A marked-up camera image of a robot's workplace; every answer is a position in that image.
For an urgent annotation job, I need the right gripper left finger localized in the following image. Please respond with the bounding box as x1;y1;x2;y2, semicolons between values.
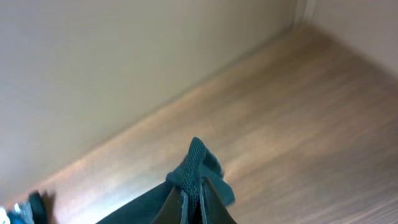
151;187;188;224

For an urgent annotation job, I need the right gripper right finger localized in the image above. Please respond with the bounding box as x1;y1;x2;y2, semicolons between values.
200;178;236;224

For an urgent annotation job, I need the black t-shirt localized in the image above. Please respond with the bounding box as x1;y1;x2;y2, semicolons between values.
99;137;235;224

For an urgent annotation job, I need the grey folded garment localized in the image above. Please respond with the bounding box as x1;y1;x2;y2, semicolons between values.
12;202;34;224

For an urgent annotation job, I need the blue folded garment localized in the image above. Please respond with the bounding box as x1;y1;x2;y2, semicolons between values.
7;212;33;224

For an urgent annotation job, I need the white black printed shirt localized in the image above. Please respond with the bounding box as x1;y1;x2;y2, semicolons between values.
0;207;10;224

